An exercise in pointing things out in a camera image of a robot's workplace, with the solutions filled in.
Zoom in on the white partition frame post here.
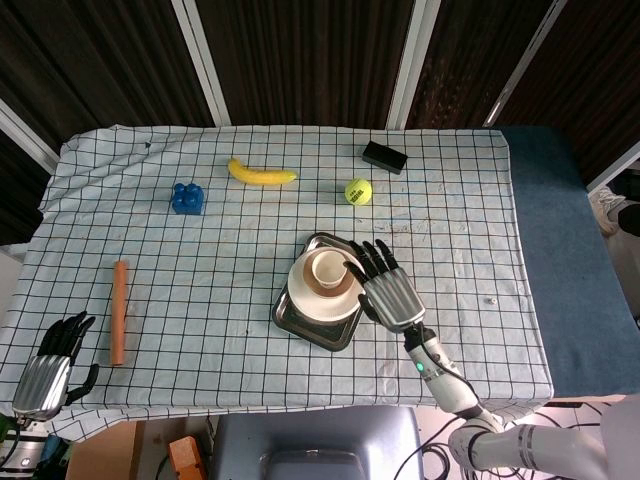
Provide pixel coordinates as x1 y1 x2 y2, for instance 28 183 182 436
0 97 61 172
587 158 640 194
483 0 569 127
172 0 232 127
387 0 441 129

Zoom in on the blue toy building block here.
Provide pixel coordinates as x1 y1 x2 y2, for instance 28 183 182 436
170 182 207 217

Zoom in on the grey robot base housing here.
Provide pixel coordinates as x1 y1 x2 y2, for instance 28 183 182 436
209 405 425 480

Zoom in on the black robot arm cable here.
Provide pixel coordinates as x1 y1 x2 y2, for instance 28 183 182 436
419 327 481 406

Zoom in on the white round plate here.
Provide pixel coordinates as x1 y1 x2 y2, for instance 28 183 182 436
287 249 366 324

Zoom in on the yellow banana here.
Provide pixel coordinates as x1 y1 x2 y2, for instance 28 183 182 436
228 158 299 187

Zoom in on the rectangular metal tray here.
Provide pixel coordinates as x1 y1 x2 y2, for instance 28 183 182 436
271 232 374 354

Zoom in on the white sneaker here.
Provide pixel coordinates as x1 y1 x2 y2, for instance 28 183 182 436
589 186 629 237

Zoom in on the beige bowl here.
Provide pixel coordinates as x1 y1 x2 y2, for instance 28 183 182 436
298 247 362 300

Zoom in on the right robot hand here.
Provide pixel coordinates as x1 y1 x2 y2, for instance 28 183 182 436
342 238 427 335

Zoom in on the orange wooden rod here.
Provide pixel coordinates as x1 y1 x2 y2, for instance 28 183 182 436
110 259 130 368

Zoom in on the blue felt table cover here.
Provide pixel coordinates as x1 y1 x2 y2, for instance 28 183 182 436
499 124 640 396

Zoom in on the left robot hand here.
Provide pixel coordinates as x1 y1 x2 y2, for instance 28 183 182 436
10 310 100 420

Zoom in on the black rectangular box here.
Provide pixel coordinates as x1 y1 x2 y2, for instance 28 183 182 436
362 140 409 176

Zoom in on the white black-checked tablecloth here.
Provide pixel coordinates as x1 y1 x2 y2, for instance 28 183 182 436
0 123 554 441

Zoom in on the orange box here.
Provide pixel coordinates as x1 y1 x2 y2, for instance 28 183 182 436
167 435 209 480

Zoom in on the yellow-green tennis ball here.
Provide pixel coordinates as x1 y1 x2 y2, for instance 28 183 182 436
344 177 374 207

